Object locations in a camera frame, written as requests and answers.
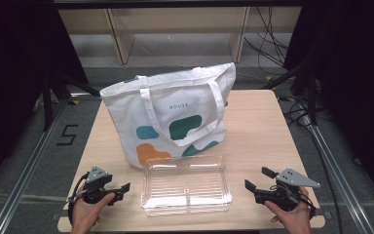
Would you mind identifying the metal floor rail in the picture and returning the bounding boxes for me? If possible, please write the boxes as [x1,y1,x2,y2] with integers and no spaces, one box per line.
[0,93,94,234]
[296,100,374,234]

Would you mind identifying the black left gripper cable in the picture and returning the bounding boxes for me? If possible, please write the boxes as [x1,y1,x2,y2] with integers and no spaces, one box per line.
[66,173,91,226]

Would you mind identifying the person's right hand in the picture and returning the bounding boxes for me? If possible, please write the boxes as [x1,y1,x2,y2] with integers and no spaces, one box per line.
[264,186,313,234]

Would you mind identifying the person's left hand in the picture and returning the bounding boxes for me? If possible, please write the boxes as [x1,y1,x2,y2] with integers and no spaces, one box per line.
[71,193,116,234]

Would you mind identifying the black cables on floor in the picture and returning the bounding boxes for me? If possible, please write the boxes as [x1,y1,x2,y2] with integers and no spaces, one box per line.
[278,94,314,129]

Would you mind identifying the light wooden shelf frame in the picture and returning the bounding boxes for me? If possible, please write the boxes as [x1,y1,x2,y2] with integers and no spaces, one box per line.
[57,6,304,65]

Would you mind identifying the bundle of black cables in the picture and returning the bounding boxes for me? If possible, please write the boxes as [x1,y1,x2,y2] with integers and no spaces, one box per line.
[243,6,290,76]

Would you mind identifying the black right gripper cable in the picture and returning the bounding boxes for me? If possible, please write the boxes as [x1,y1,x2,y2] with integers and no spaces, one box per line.
[300,194,318,219]

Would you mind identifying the black metal stand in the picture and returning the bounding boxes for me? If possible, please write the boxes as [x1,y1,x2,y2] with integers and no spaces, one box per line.
[41,69,101,132]
[262,48,319,127]

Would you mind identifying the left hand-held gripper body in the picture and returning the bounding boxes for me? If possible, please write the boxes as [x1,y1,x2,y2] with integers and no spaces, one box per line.
[77,165,116,206]

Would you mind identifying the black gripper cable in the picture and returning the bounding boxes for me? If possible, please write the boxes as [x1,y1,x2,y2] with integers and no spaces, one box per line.
[300,194,318,219]
[66,173,91,226]

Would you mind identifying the clear plastic tray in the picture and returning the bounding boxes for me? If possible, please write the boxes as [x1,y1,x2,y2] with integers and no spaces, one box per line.
[140,154,234,217]

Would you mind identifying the black curtain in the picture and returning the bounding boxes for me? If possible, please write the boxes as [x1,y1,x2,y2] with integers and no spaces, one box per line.
[0,0,91,194]
[282,0,374,211]

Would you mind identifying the thin black floor cable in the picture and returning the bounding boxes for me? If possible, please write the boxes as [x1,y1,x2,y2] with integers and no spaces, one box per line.
[316,152,344,234]

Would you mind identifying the white tote bag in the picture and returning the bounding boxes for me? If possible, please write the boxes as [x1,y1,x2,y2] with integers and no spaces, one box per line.
[99,61,237,169]

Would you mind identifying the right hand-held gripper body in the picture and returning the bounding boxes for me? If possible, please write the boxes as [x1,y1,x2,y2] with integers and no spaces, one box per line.
[254,167,321,212]

